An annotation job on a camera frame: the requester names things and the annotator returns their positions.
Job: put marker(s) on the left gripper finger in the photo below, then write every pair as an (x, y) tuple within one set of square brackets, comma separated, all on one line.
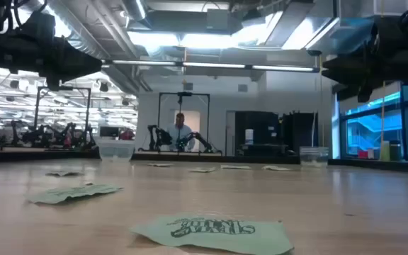
[(76, 65)]

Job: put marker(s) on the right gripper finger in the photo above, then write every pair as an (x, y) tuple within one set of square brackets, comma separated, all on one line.
[(349, 71)]

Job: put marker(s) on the green Stevia sweetener packet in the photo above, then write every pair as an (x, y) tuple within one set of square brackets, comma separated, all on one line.
[(276, 168), (159, 164), (218, 233), (202, 170), (64, 173), (73, 193), (236, 166)]

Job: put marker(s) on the black background robot arm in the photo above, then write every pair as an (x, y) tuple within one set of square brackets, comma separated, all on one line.
[(158, 136), (20, 132), (66, 136), (198, 140)]

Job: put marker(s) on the blue-lit window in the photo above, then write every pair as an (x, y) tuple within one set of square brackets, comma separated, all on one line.
[(384, 124)]

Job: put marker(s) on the small dark monitor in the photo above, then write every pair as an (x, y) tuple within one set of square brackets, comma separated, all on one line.
[(109, 131)]

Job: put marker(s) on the black cabinet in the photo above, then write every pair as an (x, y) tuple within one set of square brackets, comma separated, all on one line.
[(257, 124), (297, 131)]

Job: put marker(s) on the small red box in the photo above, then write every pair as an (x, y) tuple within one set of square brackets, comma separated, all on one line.
[(362, 154)]

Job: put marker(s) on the red object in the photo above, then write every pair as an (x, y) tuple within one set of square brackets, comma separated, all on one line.
[(127, 134)]

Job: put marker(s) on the small white box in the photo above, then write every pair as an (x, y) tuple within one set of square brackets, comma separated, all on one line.
[(370, 153)]

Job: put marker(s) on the dark bottle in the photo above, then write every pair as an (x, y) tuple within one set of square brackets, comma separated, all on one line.
[(395, 150)]

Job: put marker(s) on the green bottle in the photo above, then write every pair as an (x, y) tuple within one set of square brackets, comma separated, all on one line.
[(385, 151)]

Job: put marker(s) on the small clear plastic bin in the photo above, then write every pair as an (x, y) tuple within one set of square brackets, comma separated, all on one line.
[(314, 156)]

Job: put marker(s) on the white paper sign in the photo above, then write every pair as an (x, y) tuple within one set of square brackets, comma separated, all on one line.
[(249, 136)]

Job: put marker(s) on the person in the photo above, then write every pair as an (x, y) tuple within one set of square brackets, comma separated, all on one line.
[(180, 134)]

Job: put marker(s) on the long ceiling light bar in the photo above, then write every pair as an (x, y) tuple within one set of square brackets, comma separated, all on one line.
[(211, 65)]

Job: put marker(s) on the black background rig frame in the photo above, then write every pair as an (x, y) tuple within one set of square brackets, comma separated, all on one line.
[(62, 88), (183, 93)]

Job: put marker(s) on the silver ventilation duct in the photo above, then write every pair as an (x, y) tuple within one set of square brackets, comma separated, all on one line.
[(83, 28)]

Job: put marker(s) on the black metal table frame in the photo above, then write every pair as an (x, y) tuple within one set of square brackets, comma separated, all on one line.
[(207, 158)]

